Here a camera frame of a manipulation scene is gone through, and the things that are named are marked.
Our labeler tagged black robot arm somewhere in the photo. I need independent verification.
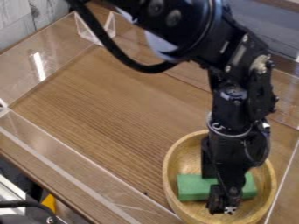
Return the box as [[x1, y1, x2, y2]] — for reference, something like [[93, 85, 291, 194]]
[[107, 0, 278, 214]]

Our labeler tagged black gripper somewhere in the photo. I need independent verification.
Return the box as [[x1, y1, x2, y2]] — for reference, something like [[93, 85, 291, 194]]
[[201, 122, 271, 215]]

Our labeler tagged light wooden bowl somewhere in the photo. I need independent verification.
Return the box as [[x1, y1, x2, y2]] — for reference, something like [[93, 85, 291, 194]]
[[163, 130, 278, 224]]

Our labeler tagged black cable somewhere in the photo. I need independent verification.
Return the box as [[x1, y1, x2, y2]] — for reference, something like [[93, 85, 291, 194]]
[[66, 0, 181, 74]]

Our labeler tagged clear acrylic front wall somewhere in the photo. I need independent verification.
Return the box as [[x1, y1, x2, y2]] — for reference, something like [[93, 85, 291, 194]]
[[0, 99, 183, 224]]

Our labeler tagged green rectangular block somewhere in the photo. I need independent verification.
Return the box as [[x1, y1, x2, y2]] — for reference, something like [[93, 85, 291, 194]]
[[177, 172, 258, 201]]

